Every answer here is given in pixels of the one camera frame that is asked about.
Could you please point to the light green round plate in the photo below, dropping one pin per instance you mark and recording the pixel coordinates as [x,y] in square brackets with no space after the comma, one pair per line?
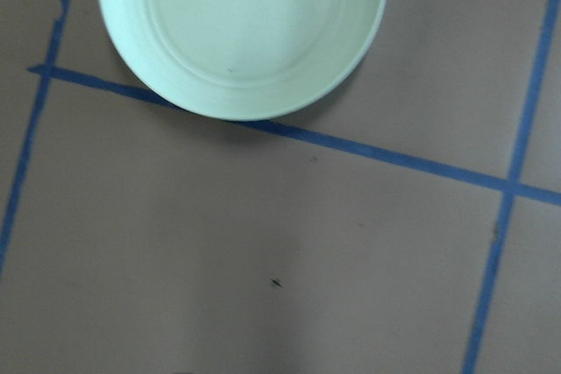
[242,60]

